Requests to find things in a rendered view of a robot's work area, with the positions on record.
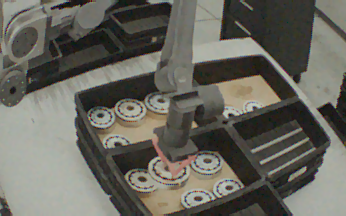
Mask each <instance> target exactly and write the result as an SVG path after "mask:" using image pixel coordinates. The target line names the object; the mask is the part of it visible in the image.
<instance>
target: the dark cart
mask: <svg viewBox="0 0 346 216"><path fill-rule="evenodd" d="M223 2H224V4H223V11H222V14H223V15H222V19H221V20H222V23H221V31H220V35H219V36H220V39H219V41H221V40H224V41H226V40H229V39H232V40H233V39H237V38H238V39H241V38H248V37H250V38H252V39H253V40H254V41H255V42H256V43H257V44H259V45H260V46H261V47H262V48H263V49H264V50H265V51H266V52H267V53H268V54H269V55H270V56H271V57H272V59H274V60H275V61H276V63H277V64H279V65H280V67H281V68H282V69H283V70H284V71H285V72H286V74H287V75H288V76H289V77H291V76H292V75H293V81H294V82H295V83H298V82H299V81H300V79H301V75H302V73H303V72H305V73H306V72H307V69H308V68H307V67H308V62H309V61H308V60H309V56H310V55H309V54H310V50H311V49H310V48H311V42H312V41H311V40H312V32H313V25H314V24H313V23H314V14H315V13H314V12H315V3H316V0H224V1H223Z"/></svg>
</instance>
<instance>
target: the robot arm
mask: <svg viewBox="0 0 346 216"><path fill-rule="evenodd" d="M118 1H119V0H93V2H89V3H87V4H85V5H83V6H82V7H80V6H75V7H73V8H70V7H69V8H65V9H62V10H59V9H58V8H56V9H54V10H51V8H50V7H49V6H48V5H49V4H48V3H47V4H46V5H43V8H44V10H45V12H46V14H47V17H48V18H47V23H46V32H45V42H44V49H43V50H44V51H43V53H45V52H47V51H49V41H50V40H53V39H56V38H57V37H58V36H59V34H61V33H64V32H65V31H67V33H69V34H68V35H70V37H72V38H74V39H75V40H74V41H77V39H78V38H81V37H83V36H85V34H87V33H88V32H90V31H91V30H92V29H94V28H95V27H97V26H98V25H99V24H100V22H101V21H102V20H103V18H104V13H105V12H106V11H108V10H109V9H110V8H111V7H112V6H113V5H115V4H116V3H117V2H118ZM197 1H198V0H173V4H172V10H171V14H170V20H169V25H168V30H167V35H166V40H165V45H164V46H163V49H161V55H160V61H159V62H157V68H156V74H155V83H156V85H157V87H158V88H159V91H160V93H161V97H162V98H166V97H171V96H173V97H172V98H171V99H170V103H169V109H168V116H166V121H165V125H162V127H157V128H153V134H156V135H157V137H153V138H152V143H154V145H155V148H156V150H157V152H158V155H159V157H160V160H161V162H162V163H165V162H167V163H168V166H169V169H170V172H171V175H172V176H174V175H177V174H178V173H179V172H180V171H181V170H182V169H183V168H185V167H186V166H187V165H189V164H190V163H191V162H192V161H193V160H195V155H197V152H198V148H197V147H196V146H195V144H193V143H192V142H191V139H190V138H189V135H190V131H192V125H193V120H194V116H195V118H196V119H197V120H203V119H208V118H212V117H216V116H219V114H222V113H224V111H225V101H224V97H223V95H222V93H221V92H220V89H219V87H218V86H217V85H216V84H212V85H204V86H201V85H200V86H198V87H194V88H193V86H192V84H191V80H193V77H192V72H193V65H194V63H192V60H193V51H194V50H193V33H194V27H195V22H196V20H195V16H196V11H197ZM185 93H190V94H188V95H181V94H185ZM163 155H164V156H166V157H164V156H163ZM181 162H183V163H181ZM178 163H181V164H180V166H179V167H178V169H177V170H176V171H175V170H174V166H175V165H176V164H178Z"/></svg>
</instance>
